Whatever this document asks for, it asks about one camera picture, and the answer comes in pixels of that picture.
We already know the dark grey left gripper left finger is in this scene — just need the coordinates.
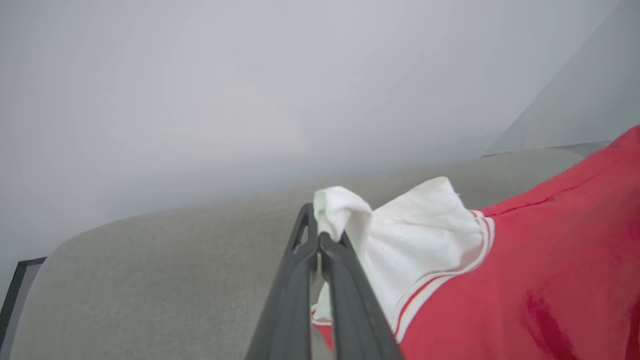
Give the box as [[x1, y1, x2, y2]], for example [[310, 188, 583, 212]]
[[244, 202, 321, 360]]

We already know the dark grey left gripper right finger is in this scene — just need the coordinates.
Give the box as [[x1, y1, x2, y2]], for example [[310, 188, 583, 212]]
[[317, 230, 405, 360]]

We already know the red and white jersey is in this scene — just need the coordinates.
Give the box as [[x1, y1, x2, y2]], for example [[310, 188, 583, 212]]
[[310, 125, 640, 360]]

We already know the black framed panel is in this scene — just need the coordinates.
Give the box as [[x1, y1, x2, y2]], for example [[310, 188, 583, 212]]
[[0, 257, 48, 352]]

